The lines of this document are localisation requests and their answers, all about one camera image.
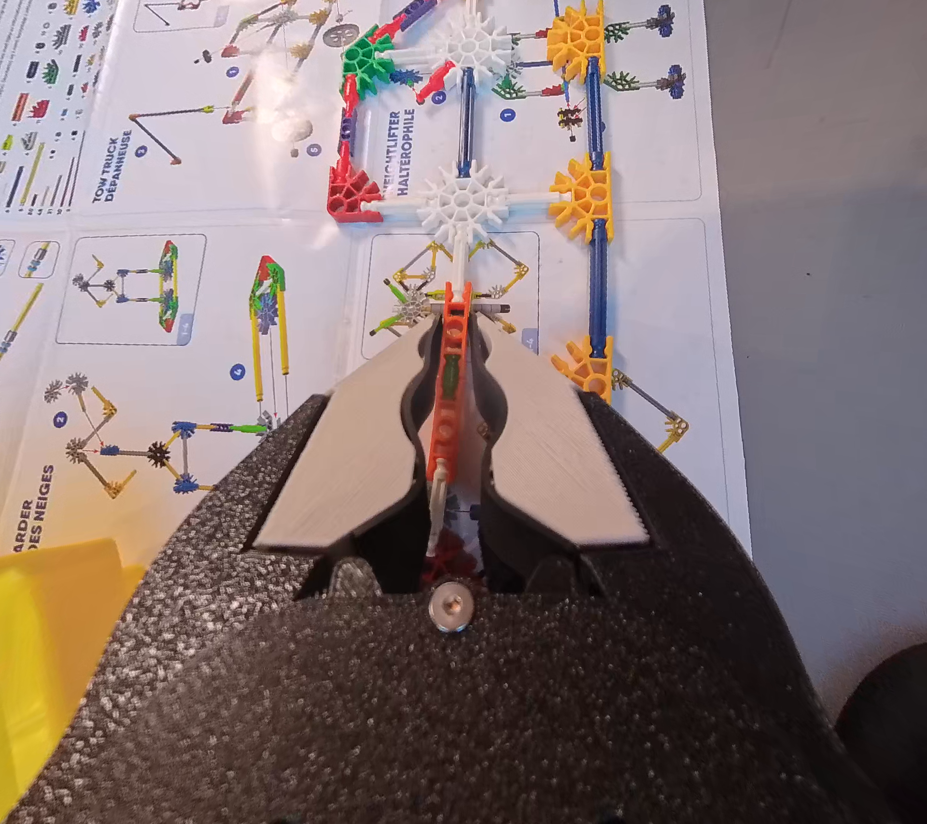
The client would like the yellow plastic bin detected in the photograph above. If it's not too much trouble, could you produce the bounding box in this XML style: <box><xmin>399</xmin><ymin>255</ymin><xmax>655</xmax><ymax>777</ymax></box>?
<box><xmin>0</xmin><ymin>539</ymin><xmax>146</xmax><ymax>803</ymax></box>

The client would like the black textured pad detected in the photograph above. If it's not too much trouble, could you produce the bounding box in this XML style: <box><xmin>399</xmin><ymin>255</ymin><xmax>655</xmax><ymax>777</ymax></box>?
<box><xmin>833</xmin><ymin>658</ymin><xmax>927</xmax><ymax>824</ymax></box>

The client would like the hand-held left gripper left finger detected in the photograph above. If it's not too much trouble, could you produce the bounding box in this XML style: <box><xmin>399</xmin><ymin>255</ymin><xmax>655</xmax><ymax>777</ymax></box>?
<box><xmin>254</xmin><ymin>317</ymin><xmax>438</xmax><ymax>590</ymax></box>

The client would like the colourful rod connector toy model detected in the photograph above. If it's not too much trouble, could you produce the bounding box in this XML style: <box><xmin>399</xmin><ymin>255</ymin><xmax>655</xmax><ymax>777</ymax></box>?
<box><xmin>326</xmin><ymin>0</ymin><xmax>618</xmax><ymax>506</ymax></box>

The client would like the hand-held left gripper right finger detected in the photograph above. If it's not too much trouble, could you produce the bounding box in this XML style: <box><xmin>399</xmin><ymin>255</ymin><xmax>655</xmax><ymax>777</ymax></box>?
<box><xmin>471</xmin><ymin>320</ymin><xmax>648</xmax><ymax>587</ymax></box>

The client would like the toy building instruction sheet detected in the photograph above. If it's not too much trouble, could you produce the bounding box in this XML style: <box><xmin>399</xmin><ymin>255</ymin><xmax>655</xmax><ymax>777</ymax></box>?
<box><xmin>0</xmin><ymin>0</ymin><xmax>753</xmax><ymax>579</ymax></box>

